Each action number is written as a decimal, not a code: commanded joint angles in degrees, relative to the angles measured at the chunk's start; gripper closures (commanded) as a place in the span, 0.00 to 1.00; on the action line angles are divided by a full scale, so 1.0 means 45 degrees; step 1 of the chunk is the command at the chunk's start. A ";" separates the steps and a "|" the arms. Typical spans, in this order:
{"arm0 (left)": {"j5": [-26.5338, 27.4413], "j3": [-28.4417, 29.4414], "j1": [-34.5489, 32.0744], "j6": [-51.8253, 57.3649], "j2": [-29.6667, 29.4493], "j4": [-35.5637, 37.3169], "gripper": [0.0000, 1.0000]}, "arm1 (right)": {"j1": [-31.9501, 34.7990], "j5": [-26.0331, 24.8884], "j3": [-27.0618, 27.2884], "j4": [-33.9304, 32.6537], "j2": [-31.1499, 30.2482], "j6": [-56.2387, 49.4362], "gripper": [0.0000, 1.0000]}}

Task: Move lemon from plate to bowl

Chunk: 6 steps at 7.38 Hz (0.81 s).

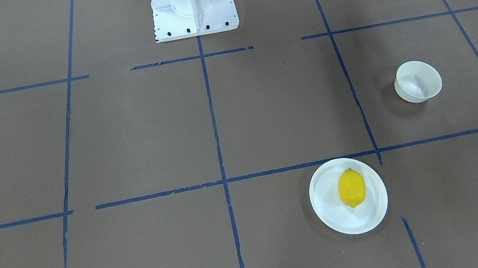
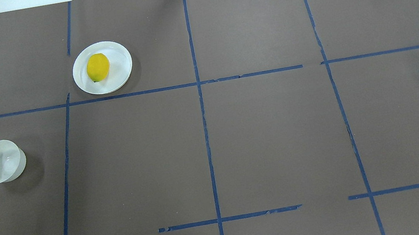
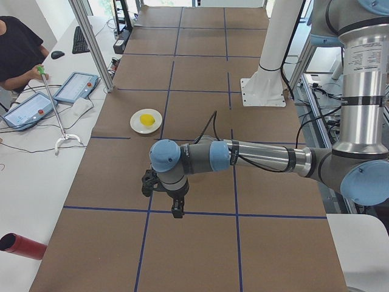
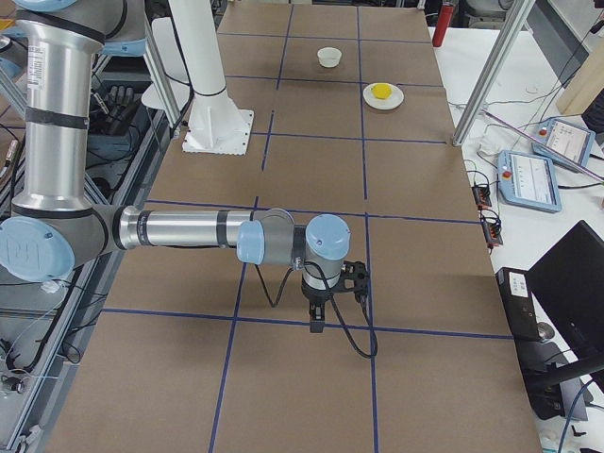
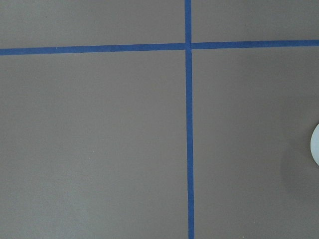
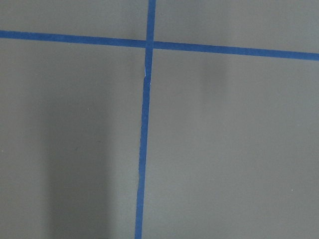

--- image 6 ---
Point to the blue tape line crosswise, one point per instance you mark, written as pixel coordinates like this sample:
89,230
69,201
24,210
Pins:
158,45

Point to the blue tape line lengthwise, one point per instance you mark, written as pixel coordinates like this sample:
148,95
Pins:
145,118

